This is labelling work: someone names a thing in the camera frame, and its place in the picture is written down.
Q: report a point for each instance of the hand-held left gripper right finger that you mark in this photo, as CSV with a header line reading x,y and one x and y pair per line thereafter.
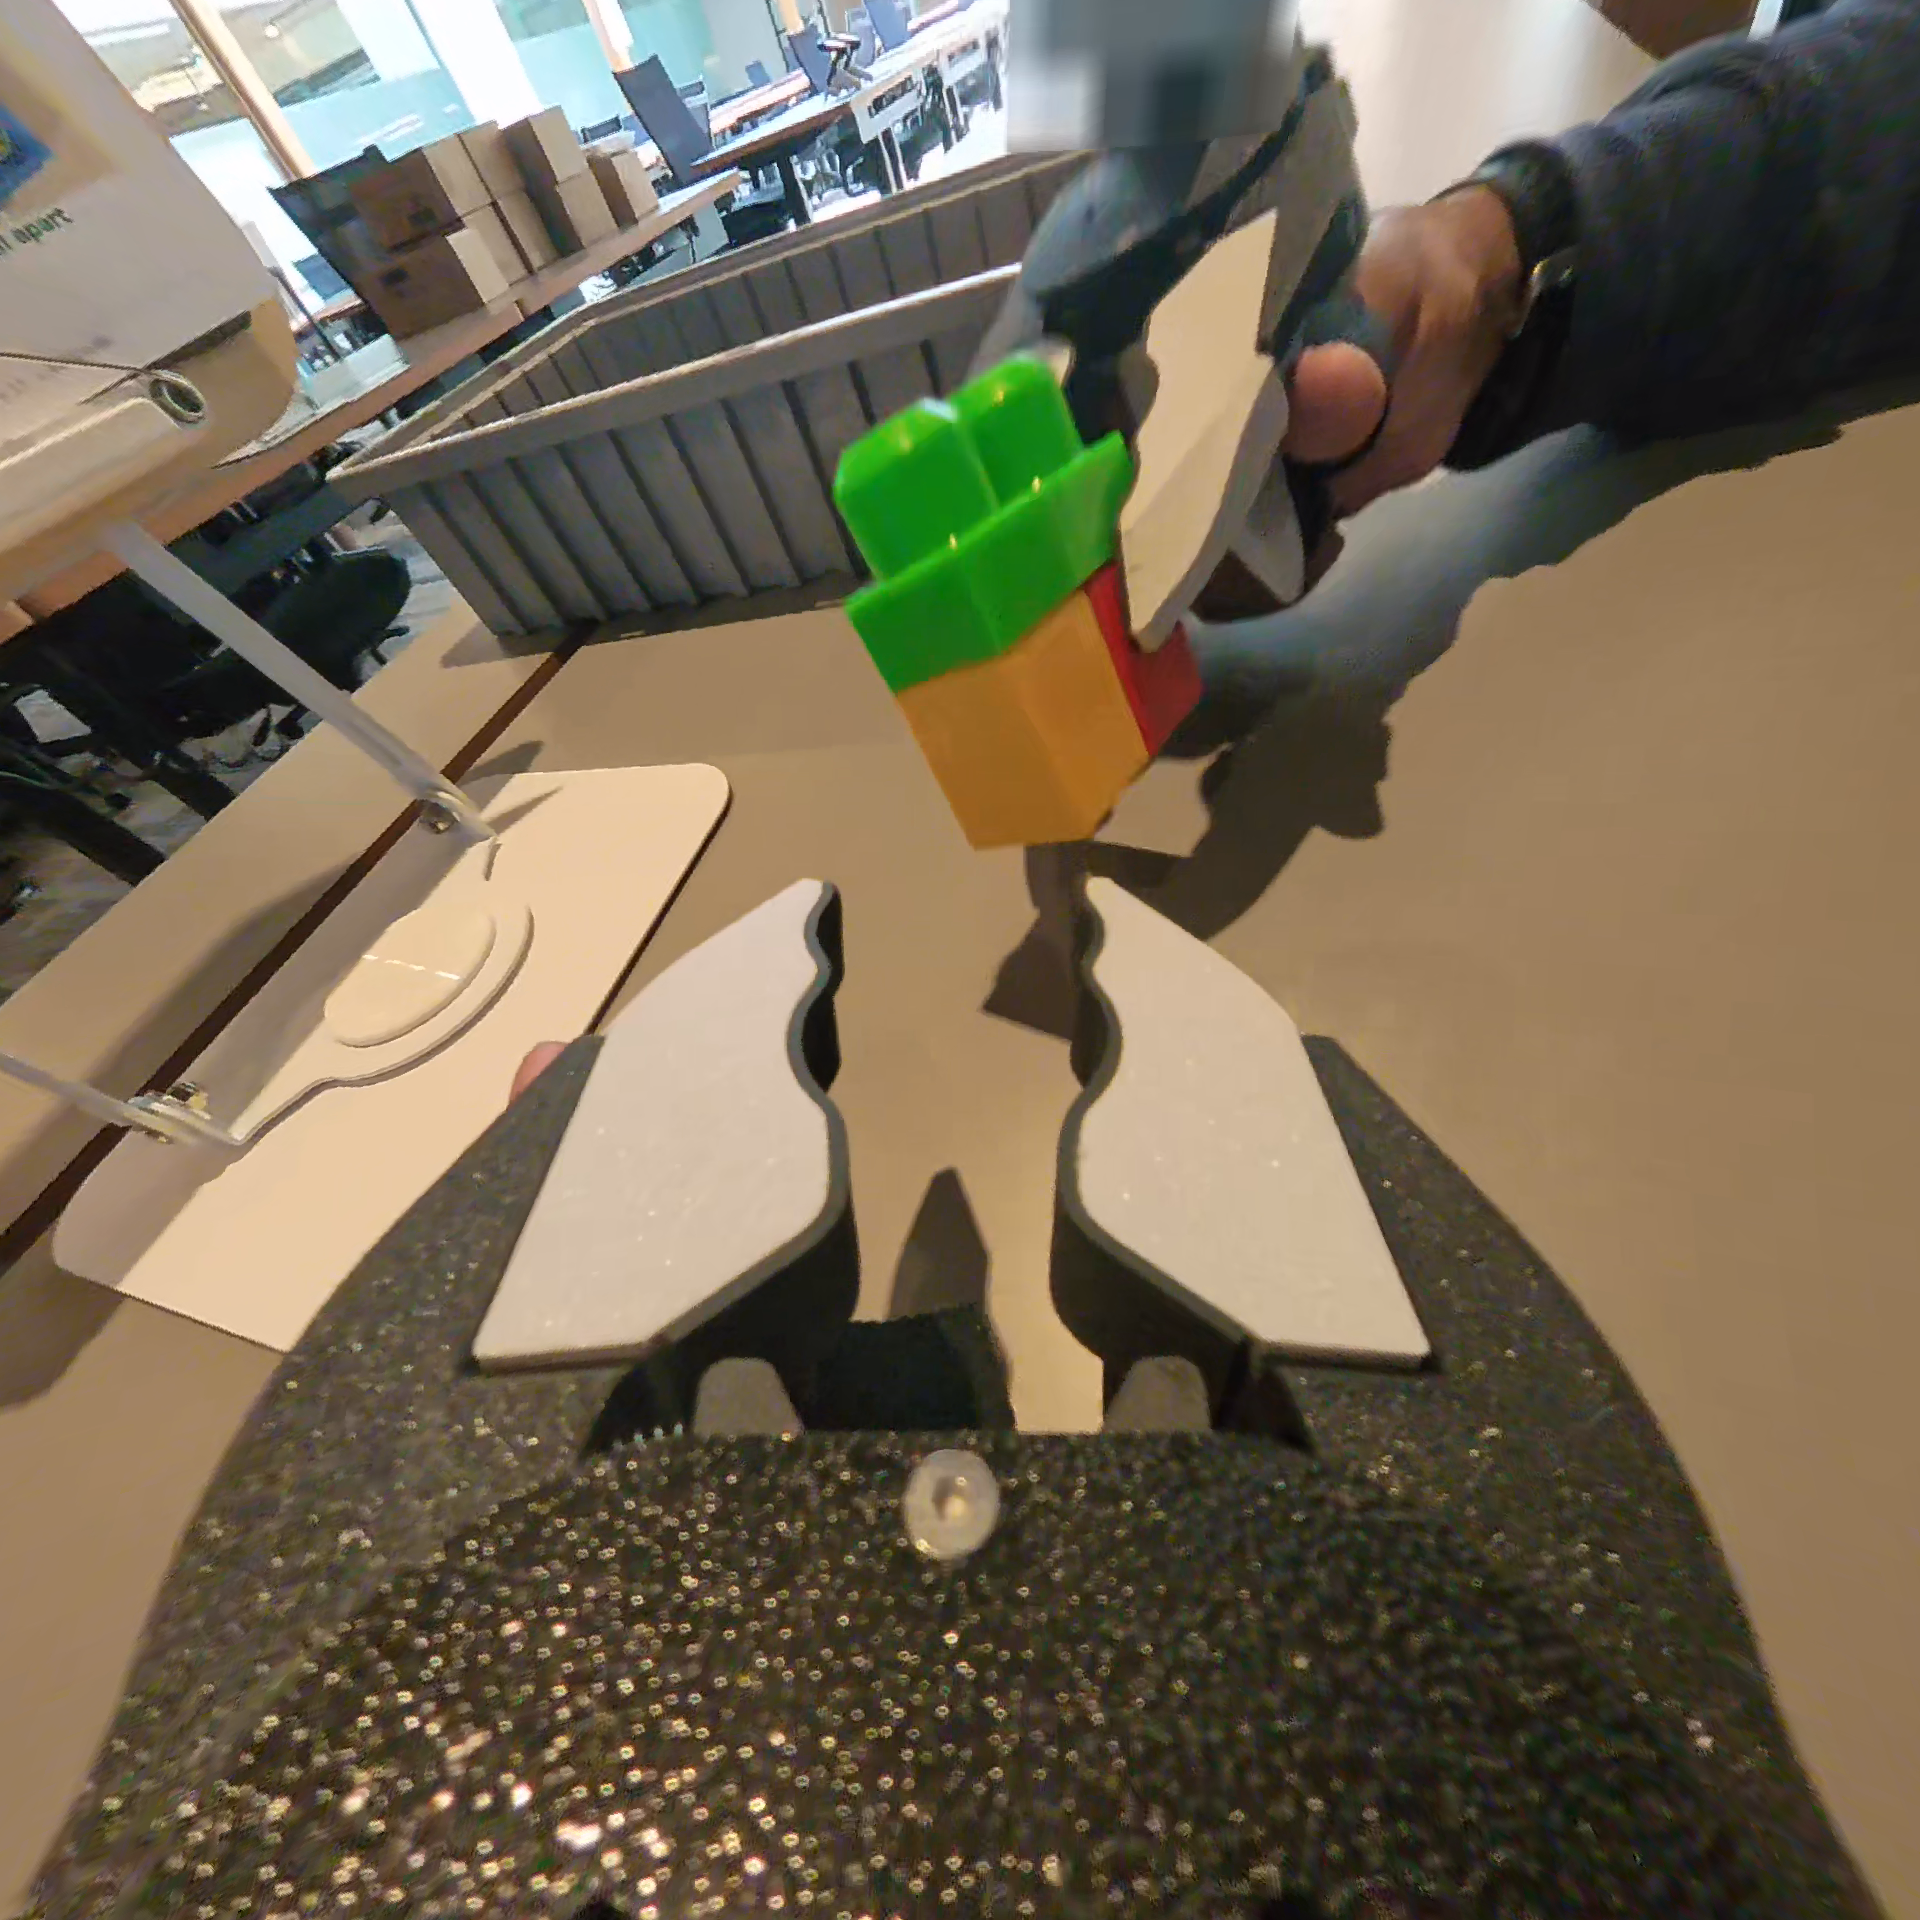
x,y
1230,1185

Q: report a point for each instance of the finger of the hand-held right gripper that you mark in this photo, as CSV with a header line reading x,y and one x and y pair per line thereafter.
x,y
1277,556
1215,422

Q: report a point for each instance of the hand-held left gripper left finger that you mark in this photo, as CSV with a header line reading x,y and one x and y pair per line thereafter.
x,y
674,1172

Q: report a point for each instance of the red single-stud block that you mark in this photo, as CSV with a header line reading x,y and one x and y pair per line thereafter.
x,y
1161,691

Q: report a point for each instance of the green two-stud block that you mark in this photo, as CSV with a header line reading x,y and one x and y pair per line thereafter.
x,y
990,570

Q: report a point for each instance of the yellow single-stud block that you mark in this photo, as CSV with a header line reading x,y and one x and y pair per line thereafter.
x,y
1037,722

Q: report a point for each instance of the person's right forearm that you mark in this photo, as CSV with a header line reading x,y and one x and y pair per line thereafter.
x,y
1724,196

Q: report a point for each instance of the person's left hand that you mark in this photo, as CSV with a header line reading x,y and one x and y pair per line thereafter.
x,y
538,1069

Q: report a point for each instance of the person's right hand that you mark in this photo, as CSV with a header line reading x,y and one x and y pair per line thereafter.
x,y
1441,300

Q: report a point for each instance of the row of desks and chairs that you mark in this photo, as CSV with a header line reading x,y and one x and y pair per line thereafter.
x,y
840,90

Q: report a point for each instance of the grey ribbed plastic bin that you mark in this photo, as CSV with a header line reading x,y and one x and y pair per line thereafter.
x,y
674,481

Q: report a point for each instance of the black office chair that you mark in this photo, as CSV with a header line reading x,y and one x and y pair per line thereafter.
x,y
270,630

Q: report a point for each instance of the stack of cardboard boxes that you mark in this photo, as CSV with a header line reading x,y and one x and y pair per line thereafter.
x,y
450,212

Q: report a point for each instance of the wooden office desk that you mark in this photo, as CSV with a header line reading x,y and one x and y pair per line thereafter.
x,y
450,354

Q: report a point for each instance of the instruction poster board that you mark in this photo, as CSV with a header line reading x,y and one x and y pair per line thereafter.
x,y
89,225

